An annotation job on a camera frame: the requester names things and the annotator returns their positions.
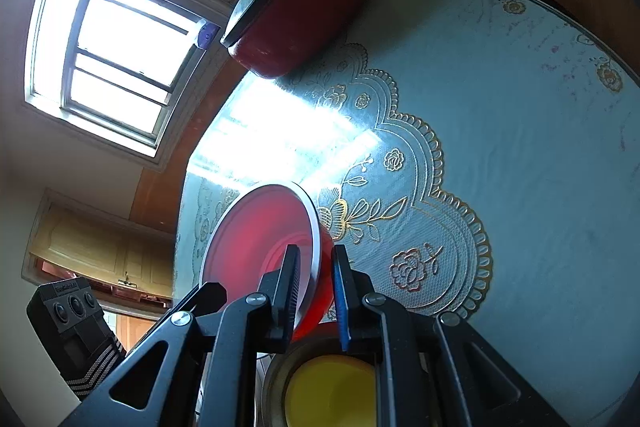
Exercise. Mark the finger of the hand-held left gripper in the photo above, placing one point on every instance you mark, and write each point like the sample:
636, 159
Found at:
207, 297

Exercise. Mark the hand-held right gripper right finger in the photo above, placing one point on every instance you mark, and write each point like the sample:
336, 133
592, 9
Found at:
340, 299

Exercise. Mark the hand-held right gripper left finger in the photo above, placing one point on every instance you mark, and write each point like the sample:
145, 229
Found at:
291, 289

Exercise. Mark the red plastic bowl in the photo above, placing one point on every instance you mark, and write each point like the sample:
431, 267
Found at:
260, 237

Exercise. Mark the stainless steel basin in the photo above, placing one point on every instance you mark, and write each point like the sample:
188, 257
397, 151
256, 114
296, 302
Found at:
272, 382

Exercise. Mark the yellow plastic bowl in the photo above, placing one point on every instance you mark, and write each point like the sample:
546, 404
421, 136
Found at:
330, 394

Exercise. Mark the wooden cupboard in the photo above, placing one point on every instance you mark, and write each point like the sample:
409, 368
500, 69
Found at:
100, 247

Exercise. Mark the lace floral tablecloth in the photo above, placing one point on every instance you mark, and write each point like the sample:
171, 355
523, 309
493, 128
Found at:
500, 187

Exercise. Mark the small purple object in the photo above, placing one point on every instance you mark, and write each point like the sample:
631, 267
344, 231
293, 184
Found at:
207, 35

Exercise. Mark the red cooking pot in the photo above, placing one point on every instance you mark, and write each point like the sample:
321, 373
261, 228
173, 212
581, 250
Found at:
305, 17

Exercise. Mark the window with grey frame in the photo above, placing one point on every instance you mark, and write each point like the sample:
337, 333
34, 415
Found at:
115, 57

